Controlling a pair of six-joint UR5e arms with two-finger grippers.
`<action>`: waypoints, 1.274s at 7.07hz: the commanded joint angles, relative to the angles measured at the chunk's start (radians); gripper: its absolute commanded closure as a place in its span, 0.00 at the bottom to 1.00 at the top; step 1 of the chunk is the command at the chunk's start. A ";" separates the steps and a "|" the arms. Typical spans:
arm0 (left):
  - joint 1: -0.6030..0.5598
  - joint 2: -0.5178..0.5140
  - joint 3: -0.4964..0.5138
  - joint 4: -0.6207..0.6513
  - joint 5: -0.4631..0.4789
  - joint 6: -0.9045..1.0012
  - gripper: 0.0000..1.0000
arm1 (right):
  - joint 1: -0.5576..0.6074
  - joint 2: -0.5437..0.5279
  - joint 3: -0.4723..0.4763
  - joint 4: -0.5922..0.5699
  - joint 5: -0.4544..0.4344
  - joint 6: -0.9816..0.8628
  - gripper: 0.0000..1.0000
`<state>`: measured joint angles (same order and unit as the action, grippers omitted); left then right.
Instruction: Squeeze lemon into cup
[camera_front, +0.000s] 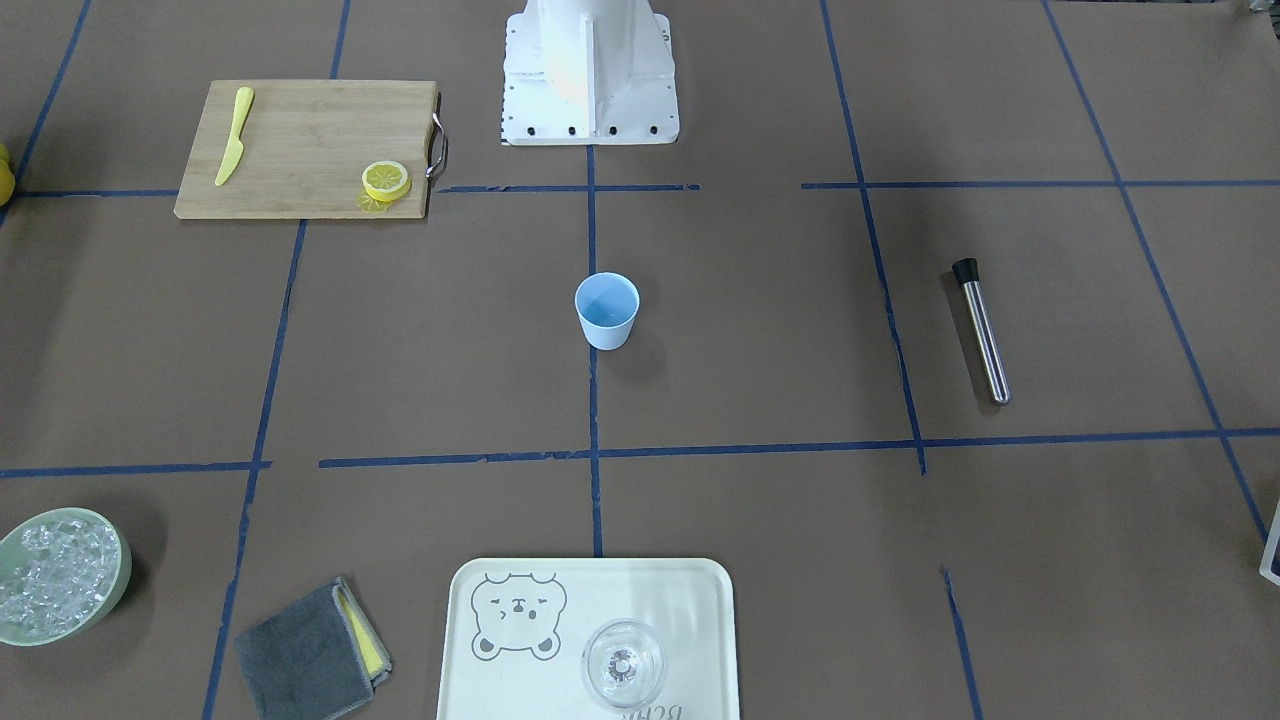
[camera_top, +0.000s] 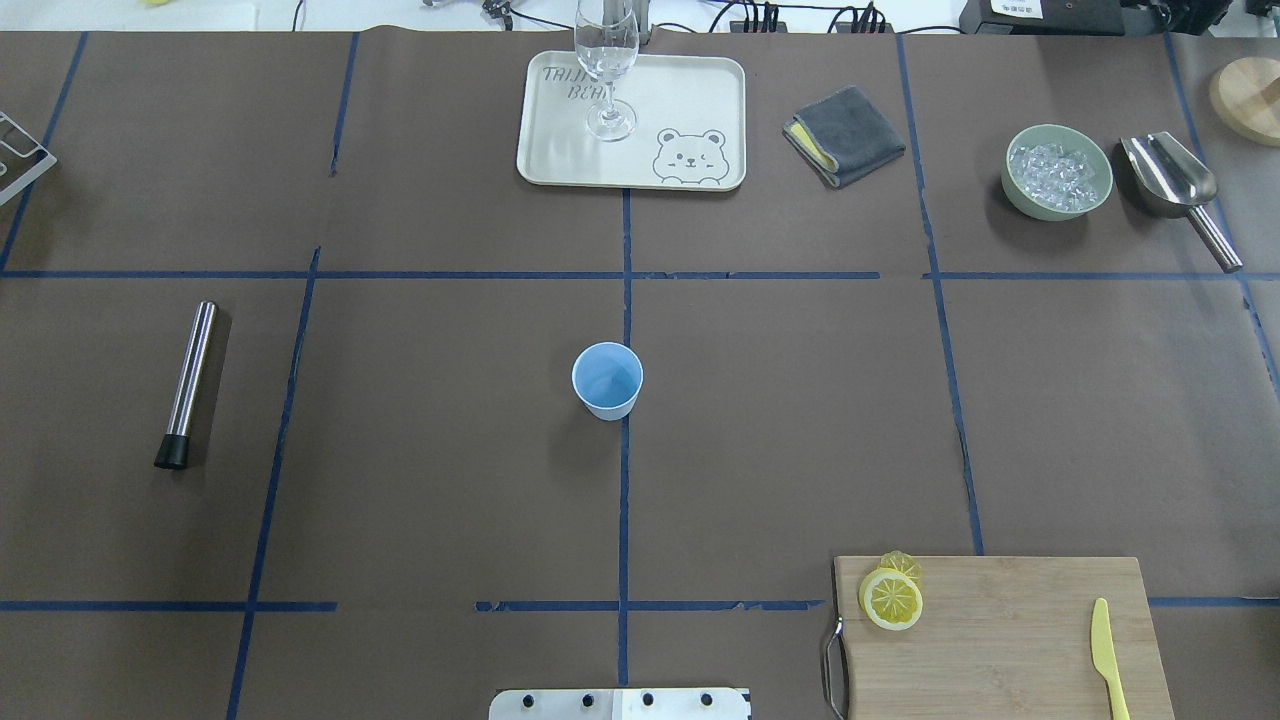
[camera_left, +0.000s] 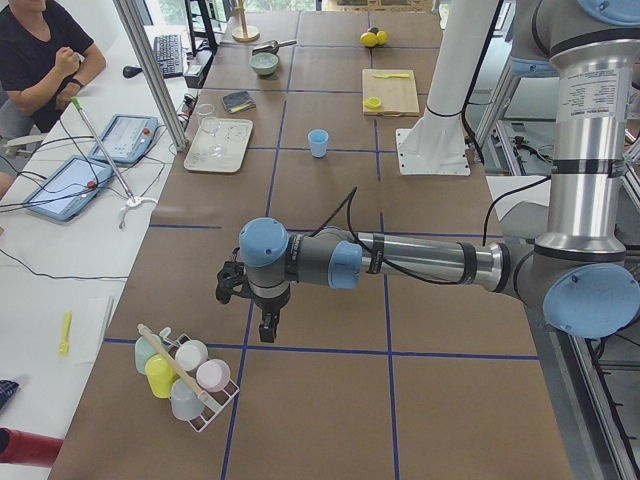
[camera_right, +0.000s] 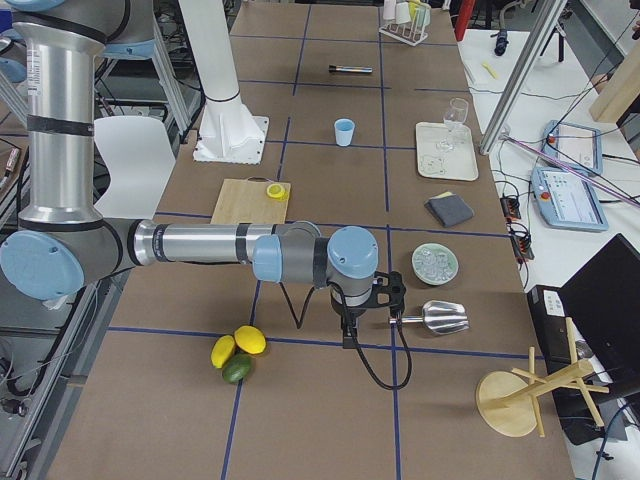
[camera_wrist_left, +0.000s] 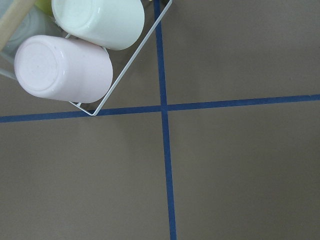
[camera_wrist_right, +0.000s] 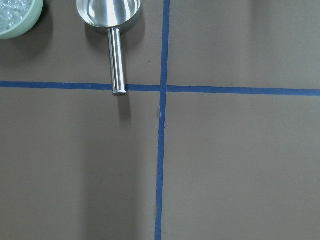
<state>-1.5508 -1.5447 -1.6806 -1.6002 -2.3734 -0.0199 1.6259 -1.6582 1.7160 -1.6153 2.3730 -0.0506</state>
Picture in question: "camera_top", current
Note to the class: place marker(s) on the yellow lemon slice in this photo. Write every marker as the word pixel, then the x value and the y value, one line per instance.
pixel 890 599

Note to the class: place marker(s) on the steel muddler with black tip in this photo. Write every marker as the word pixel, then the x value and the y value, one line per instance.
pixel 173 451

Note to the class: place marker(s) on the light blue plastic cup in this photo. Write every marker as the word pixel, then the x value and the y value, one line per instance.
pixel 607 377

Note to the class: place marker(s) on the translucent peeled lemon slice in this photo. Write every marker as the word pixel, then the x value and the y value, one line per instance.
pixel 904 564

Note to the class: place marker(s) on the cream bear tray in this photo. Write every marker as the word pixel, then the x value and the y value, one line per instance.
pixel 690 133

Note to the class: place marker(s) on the grey and yellow folded cloth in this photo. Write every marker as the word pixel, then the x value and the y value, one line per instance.
pixel 844 137

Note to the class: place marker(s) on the clear wine glass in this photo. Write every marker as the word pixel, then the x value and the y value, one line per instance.
pixel 606 36

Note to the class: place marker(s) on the bamboo cutting board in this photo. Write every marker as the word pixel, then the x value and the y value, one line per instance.
pixel 1003 637

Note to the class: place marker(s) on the green bowl of ice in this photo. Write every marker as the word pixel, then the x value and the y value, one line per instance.
pixel 1055 173

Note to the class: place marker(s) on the yellow plastic knife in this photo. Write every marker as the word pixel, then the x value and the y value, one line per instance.
pixel 1104 658

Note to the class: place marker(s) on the steel ice scoop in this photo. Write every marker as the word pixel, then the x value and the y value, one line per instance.
pixel 1174 183

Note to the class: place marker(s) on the round wooden stand base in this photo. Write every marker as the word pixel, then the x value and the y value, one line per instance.
pixel 1245 95

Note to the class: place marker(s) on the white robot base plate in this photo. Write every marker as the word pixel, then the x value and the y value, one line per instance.
pixel 623 703

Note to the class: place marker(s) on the white wire cup rack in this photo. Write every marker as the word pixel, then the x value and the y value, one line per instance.
pixel 23 159

